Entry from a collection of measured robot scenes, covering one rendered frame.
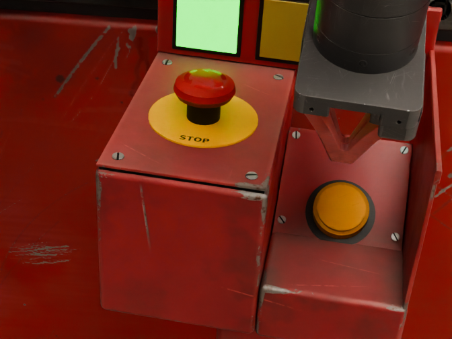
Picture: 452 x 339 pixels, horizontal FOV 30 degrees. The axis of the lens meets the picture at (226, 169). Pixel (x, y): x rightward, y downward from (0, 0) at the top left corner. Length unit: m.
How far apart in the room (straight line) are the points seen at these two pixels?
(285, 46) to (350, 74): 0.17
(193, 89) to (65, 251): 0.37
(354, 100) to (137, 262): 0.19
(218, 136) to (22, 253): 0.39
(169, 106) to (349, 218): 0.14
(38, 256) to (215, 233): 0.38
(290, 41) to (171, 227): 0.17
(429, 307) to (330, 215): 0.34
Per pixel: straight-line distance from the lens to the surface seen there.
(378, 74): 0.45
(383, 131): 0.45
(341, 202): 0.58
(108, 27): 0.72
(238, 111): 0.56
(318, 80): 0.44
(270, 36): 0.61
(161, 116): 0.55
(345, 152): 0.53
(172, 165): 0.51
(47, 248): 0.86
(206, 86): 0.53
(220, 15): 0.61
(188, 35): 0.62
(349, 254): 0.57
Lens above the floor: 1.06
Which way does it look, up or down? 34 degrees down
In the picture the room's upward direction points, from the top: 4 degrees clockwise
